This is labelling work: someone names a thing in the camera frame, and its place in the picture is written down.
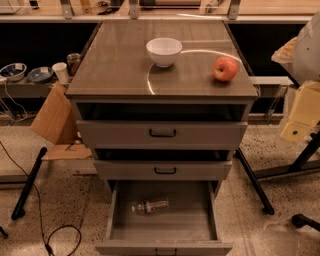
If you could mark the black caster leg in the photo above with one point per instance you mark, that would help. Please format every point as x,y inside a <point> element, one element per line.
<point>300,220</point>

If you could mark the glass jar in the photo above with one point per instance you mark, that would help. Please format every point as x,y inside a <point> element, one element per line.
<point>73,61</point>

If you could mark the top grey drawer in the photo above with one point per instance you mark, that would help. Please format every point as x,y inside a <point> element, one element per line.
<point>160,126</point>

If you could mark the black stand leg left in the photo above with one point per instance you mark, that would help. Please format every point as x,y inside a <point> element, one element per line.
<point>18,211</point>

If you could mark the white bowl with items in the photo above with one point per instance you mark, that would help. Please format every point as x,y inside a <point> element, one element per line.
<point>13,72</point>

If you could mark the white paper cup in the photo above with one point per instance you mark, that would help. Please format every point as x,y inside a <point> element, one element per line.
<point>61,72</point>

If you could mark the clear plastic water bottle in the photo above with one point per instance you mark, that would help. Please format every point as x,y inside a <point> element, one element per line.
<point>148,207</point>

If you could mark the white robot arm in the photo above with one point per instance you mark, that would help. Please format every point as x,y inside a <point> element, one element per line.
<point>306,55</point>

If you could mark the red apple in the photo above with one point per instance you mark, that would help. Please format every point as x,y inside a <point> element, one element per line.
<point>225,69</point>

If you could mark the flat cardboard piece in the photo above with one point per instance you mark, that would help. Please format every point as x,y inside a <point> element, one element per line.
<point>67,152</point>

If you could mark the brown cardboard box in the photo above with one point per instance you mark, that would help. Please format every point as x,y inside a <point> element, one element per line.
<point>55,121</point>

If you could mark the middle grey drawer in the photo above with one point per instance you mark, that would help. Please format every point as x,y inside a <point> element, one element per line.
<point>159,164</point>

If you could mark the blue bowl with paper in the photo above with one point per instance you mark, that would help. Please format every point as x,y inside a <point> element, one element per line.
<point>40,75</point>

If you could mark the grey drawer cabinet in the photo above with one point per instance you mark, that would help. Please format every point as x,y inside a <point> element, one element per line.
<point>118,69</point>

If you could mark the grey drawer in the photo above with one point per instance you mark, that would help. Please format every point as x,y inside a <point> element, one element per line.
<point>160,126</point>
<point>186,228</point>
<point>159,164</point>

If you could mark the black stand leg right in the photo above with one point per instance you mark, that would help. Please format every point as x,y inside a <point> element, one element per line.
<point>267,207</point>

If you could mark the bottom grey drawer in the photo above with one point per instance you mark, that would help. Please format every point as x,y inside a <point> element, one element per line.
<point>186,228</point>

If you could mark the black stand leg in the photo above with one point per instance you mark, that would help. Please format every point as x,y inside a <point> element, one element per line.
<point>18,211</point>
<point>267,207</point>

